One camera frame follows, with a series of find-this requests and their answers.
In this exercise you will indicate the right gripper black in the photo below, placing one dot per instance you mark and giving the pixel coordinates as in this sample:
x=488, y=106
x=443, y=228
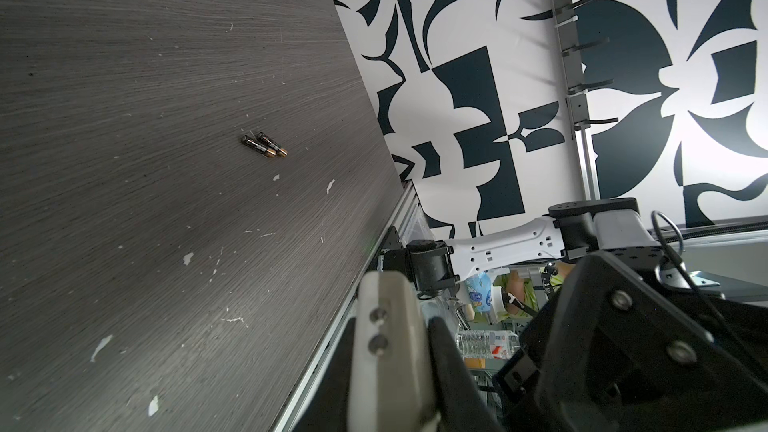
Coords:
x=608, y=352

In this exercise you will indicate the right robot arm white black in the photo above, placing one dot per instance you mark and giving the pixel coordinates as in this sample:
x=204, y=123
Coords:
x=570, y=232

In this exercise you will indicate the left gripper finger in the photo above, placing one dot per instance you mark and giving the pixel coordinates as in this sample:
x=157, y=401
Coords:
x=458, y=398

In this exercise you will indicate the plastic water bottle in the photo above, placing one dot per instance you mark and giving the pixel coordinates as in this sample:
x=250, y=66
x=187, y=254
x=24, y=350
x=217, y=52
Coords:
x=487, y=344

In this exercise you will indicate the white remote control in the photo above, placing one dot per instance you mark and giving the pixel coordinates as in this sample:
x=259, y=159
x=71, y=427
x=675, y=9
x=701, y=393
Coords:
x=391, y=385

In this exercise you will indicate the person in green shirt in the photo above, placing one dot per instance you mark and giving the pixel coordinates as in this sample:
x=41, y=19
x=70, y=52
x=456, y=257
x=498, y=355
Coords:
x=532, y=287

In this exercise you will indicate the blue patterned cup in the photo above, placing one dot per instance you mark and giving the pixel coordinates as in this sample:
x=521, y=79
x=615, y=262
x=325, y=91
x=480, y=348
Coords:
x=479, y=291

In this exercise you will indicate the aaa battery black copper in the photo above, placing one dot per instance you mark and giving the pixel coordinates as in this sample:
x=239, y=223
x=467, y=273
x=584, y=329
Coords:
x=258, y=147
x=265, y=140

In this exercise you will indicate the grey wall hook rack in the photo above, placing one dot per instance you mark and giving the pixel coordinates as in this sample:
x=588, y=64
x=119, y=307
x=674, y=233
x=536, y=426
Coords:
x=566, y=18

